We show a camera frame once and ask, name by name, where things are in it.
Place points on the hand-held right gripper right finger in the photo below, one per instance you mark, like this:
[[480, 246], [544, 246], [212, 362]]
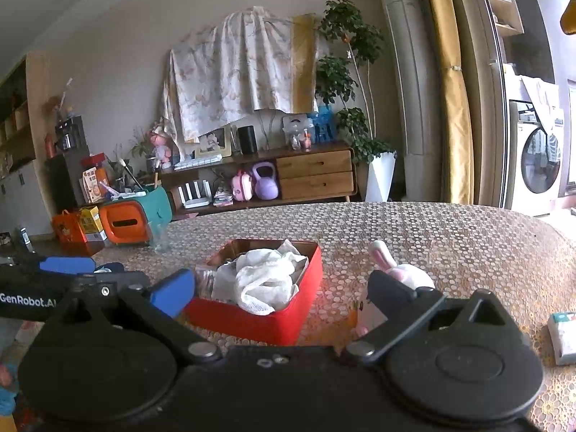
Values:
[[387, 288]]

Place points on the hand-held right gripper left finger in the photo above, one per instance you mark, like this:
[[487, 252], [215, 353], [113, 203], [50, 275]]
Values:
[[171, 292]]

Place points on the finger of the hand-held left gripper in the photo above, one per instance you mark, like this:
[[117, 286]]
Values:
[[67, 265], [110, 269]]

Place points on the white bunny plush toy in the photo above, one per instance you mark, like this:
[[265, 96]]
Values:
[[411, 276]]

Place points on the bag of cotton swabs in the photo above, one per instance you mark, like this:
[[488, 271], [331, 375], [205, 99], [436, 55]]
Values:
[[204, 283]]

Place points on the white plastic bag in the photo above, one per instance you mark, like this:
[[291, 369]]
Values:
[[265, 279]]

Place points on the red tin box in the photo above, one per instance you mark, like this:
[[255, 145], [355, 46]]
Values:
[[270, 324]]

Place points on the orange tissue box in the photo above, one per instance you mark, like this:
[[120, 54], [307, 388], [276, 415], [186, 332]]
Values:
[[135, 234]]

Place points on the yellow carton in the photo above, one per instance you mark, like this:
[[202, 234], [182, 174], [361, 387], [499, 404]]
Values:
[[93, 225]]

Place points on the clear drinking glass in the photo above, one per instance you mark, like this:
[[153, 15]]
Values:
[[159, 238]]

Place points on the teal storage box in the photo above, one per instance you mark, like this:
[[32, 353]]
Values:
[[157, 207]]

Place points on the black water dispenser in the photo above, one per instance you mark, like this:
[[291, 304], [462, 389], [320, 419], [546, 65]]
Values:
[[67, 175]]

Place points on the white router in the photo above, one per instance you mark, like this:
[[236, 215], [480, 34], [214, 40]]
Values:
[[194, 195]]

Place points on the white planter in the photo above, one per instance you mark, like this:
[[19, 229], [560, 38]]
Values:
[[380, 177]]

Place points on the pink toy case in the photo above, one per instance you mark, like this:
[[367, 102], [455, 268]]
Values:
[[243, 188]]

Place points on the pink doll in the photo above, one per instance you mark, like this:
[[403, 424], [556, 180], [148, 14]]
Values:
[[162, 148]]

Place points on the white keyboard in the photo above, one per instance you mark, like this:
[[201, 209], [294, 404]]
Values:
[[198, 162]]

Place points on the purple kettlebell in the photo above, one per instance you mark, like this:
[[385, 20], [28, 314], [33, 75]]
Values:
[[265, 186]]

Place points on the white washing machine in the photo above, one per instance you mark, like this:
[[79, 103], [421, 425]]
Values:
[[517, 198]]

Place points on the black speaker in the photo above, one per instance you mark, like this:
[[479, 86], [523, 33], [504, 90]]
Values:
[[247, 139]]

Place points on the white green tissue packet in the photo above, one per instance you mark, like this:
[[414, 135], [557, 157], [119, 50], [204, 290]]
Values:
[[564, 337]]

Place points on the yellow curtain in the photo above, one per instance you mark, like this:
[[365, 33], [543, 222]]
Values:
[[454, 112]]

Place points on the standing air conditioner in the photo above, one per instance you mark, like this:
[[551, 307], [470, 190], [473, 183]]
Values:
[[414, 76]]

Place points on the floral sheet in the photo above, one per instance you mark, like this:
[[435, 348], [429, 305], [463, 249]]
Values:
[[234, 67]]

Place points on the purple towel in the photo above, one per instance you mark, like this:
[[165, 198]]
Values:
[[542, 99]]

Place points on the green potted plant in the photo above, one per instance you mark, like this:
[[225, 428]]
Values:
[[342, 22]]

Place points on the white shelf cabinet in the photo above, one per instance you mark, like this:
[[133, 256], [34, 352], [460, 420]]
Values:
[[499, 0]]

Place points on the wooden wall cabinet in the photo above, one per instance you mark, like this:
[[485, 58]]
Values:
[[18, 153]]

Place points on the photo frame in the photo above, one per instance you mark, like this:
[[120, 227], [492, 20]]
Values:
[[213, 143]]

